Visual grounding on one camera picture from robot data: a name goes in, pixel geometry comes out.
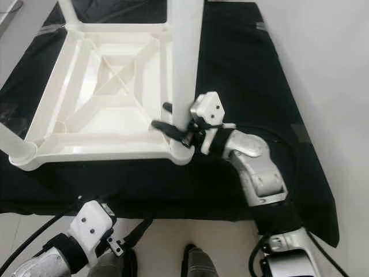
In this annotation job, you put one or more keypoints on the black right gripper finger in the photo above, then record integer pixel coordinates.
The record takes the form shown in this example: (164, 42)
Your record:
(167, 107)
(168, 131)

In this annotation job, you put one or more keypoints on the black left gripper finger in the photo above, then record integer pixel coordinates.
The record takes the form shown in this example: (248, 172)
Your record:
(138, 231)

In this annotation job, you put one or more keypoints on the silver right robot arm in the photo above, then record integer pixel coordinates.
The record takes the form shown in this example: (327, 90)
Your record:
(262, 167)

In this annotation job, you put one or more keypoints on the white plastic table top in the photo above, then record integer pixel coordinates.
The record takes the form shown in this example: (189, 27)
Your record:
(109, 147)

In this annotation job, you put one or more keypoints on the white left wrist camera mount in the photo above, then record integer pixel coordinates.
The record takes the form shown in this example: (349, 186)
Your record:
(92, 228)

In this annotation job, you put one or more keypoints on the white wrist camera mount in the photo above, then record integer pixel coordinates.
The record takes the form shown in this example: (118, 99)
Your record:
(207, 107)
(92, 228)

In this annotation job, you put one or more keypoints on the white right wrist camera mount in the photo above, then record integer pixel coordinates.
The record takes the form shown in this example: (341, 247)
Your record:
(207, 107)

